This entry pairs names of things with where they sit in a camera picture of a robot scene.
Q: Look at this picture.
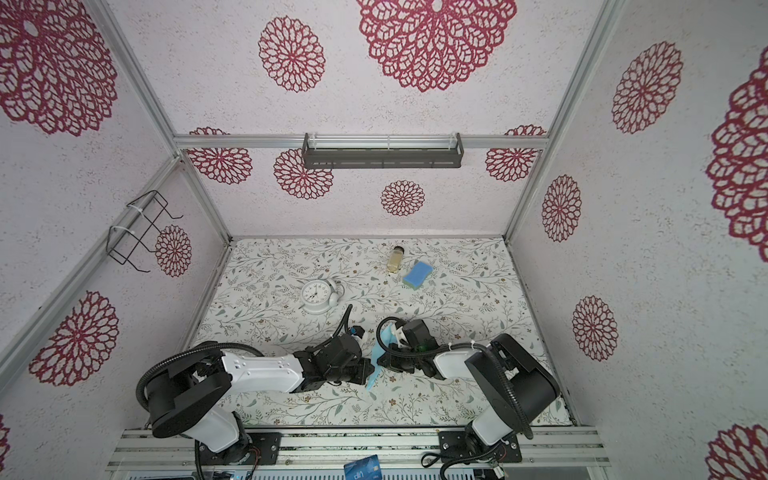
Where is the light blue paper sheet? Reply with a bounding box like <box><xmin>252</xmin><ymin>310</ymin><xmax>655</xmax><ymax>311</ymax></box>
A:
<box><xmin>366</xmin><ymin>326</ymin><xmax>398</xmax><ymax>391</ymax></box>

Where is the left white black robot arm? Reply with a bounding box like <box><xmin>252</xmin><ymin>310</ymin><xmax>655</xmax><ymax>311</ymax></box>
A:
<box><xmin>135</xmin><ymin>333</ymin><xmax>375</xmax><ymax>463</ymax></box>

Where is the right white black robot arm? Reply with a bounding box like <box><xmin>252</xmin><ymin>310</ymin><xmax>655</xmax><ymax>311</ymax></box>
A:
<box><xmin>375</xmin><ymin>317</ymin><xmax>561</xmax><ymax>447</ymax></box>

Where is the white alarm clock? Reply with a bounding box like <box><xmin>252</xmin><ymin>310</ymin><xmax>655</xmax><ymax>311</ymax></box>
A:
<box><xmin>300</xmin><ymin>279</ymin><xmax>345</xmax><ymax>315</ymax></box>

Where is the blue green sponge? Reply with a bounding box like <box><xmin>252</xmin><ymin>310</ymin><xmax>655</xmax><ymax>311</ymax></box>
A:
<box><xmin>403</xmin><ymin>261</ymin><xmax>433</xmax><ymax>290</ymax></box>

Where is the small yellow liquid jar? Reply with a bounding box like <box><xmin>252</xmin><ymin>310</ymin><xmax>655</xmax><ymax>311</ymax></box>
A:
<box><xmin>386</xmin><ymin>245</ymin><xmax>405</xmax><ymax>274</ymax></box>

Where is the blue card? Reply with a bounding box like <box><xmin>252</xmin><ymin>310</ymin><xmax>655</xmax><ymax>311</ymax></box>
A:
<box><xmin>343</xmin><ymin>455</ymin><xmax>383</xmax><ymax>480</ymax></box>

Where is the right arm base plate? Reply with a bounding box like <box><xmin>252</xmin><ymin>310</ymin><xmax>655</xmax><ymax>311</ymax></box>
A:
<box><xmin>438</xmin><ymin>430</ymin><xmax>522</xmax><ymax>463</ymax></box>

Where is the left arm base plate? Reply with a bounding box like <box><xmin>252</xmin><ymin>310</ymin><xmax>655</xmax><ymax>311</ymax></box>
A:
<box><xmin>195</xmin><ymin>432</ymin><xmax>282</xmax><ymax>466</ymax></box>

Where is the black wall shelf rack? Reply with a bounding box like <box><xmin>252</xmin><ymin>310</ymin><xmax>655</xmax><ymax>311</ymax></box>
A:
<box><xmin>300</xmin><ymin>133</ymin><xmax>465</xmax><ymax>170</ymax></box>

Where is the black wire wall basket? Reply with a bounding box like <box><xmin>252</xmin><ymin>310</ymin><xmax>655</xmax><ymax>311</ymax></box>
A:
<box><xmin>105</xmin><ymin>189</ymin><xmax>183</xmax><ymax>274</ymax></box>

